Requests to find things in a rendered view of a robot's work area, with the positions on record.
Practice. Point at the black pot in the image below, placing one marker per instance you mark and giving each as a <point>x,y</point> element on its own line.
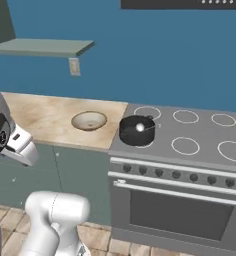
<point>133,135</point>

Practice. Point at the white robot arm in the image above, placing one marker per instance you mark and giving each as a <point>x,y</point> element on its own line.
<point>53,213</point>

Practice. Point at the grey-green cabinet door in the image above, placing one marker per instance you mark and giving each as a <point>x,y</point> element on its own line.
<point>10,190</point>
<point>83,183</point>

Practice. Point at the dark stove knob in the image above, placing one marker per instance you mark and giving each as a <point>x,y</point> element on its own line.
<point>176,174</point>
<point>127,167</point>
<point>211,180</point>
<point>229,182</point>
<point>194,177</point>
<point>142,170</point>
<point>159,172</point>

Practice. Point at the beige ceramic bowl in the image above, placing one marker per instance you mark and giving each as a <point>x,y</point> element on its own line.
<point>89,120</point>

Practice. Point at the grey stove with hob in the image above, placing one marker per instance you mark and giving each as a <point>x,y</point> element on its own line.
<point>190,156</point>

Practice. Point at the black range hood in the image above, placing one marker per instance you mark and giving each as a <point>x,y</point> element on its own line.
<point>176,4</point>

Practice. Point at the grey-green wall shelf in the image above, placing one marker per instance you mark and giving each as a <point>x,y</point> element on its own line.
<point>40,46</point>

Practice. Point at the beige wall socket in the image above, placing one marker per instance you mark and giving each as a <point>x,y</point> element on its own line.
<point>74,66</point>

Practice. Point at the grey oven door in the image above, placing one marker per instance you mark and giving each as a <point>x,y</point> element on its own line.
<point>176,216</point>

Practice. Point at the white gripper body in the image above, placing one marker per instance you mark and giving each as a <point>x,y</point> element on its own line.
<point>25,151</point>

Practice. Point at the grey-green wall cabinet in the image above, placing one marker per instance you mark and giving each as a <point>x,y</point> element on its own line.
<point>0,20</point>

